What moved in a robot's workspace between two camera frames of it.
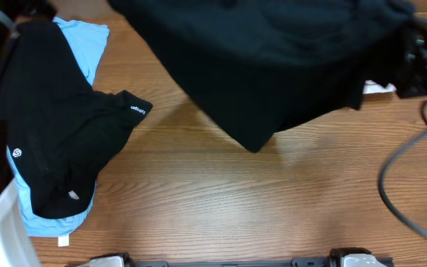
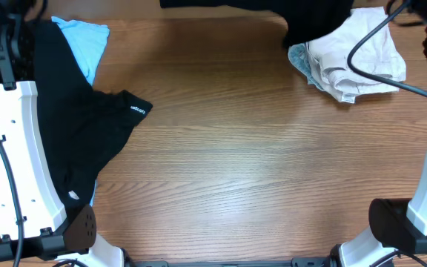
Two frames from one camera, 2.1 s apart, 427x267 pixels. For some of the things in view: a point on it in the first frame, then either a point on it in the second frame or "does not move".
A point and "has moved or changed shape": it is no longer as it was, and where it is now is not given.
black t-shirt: (260, 67) has moved or changed shape
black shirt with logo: (61, 131) does not move
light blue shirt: (87, 41) does not move
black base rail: (339, 257) does not move
